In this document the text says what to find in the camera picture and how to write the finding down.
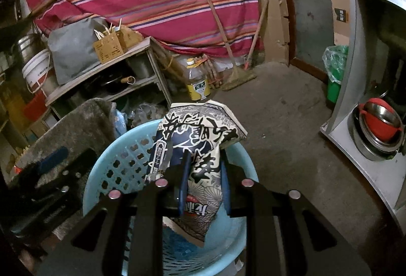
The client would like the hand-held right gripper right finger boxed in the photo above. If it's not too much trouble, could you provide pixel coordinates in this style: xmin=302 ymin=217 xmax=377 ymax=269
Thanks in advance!
xmin=220 ymin=160 xmax=371 ymax=276

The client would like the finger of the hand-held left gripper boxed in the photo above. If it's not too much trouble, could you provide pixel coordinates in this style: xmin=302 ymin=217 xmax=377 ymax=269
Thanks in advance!
xmin=59 ymin=149 xmax=99 ymax=197
xmin=16 ymin=147 xmax=70 ymax=183

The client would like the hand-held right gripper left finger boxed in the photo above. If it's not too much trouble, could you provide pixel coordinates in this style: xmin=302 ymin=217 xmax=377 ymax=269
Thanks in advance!
xmin=36 ymin=152 xmax=192 ymax=276

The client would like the light blue plastic basket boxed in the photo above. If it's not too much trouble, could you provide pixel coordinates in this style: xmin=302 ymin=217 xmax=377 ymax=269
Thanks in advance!
xmin=83 ymin=119 xmax=259 ymax=276

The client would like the grey shaggy rug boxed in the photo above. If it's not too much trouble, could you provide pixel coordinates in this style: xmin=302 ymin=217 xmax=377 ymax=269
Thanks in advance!
xmin=9 ymin=98 xmax=118 ymax=248

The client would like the red woven basket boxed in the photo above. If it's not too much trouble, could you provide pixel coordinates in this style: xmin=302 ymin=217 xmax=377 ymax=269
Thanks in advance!
xmin=22 ymin=92 xmax=48 ymax=121

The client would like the white plastic bucket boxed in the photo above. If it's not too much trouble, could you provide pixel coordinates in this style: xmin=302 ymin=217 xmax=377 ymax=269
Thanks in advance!
xmin=22 ymin=49 xmax=53 ymax=94

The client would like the yellow capped oil bottle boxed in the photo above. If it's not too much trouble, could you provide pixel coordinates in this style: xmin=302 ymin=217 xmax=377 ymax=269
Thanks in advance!
xmin=183 ymin=58 xmax=210 ymax=101

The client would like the grey cloth cover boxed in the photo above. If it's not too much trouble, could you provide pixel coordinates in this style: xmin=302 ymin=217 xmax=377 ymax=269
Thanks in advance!
xmin=47 ymin=17 xmax=105 ymax=84

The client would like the steel pot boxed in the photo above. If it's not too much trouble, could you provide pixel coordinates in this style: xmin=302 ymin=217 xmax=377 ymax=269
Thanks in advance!
xmin=14 ymin=35 xmax=43 ymax=64

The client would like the yellow chopstick holder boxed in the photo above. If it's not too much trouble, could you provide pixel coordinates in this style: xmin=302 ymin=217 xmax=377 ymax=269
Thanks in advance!
xmin=93 ymin=18 xmax=125 ymax=63

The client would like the low wooden cabinet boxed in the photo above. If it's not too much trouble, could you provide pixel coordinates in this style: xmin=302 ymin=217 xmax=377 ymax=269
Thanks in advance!
xmin=44 ymin=36 xmax=173 ymax=124

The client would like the green bin with plastic bag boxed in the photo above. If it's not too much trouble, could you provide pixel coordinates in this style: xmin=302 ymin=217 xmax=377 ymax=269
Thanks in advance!
xmin=323 ymin=45 xmax=349 ymax=105

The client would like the red plastic colander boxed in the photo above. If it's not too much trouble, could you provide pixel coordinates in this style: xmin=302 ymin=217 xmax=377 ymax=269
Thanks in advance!
xmin=358 ymin=98 xmax=406 ymax=143

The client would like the stack of flattened cardboard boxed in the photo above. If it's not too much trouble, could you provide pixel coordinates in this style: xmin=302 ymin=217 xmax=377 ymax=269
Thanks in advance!
xmin=254 ymin=0 xmax=291 ymax=64

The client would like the wooden framed glass door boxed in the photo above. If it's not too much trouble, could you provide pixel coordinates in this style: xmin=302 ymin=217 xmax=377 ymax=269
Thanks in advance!
xmin=273 ymin=0 xmax=345 ymax=81

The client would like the grey metal cabinet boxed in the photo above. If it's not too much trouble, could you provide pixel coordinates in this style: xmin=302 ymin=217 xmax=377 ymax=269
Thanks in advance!
xmin=320 ymin=0 xmax=406 ymax=226

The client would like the cardboard box dark label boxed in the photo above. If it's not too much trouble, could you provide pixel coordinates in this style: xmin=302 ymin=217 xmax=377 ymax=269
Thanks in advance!
xmin=331 ymin=0 xmax=351 ymax=45

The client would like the black pan wooden handle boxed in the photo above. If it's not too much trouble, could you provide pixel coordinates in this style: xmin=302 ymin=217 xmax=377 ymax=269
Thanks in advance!
xmin=101 ymin=74 xmax=136 ymax=92

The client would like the wooden handled broom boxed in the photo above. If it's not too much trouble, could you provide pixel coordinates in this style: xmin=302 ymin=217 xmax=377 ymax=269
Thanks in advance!
xmin=203 ymin=0 xmax=257 ymax=91

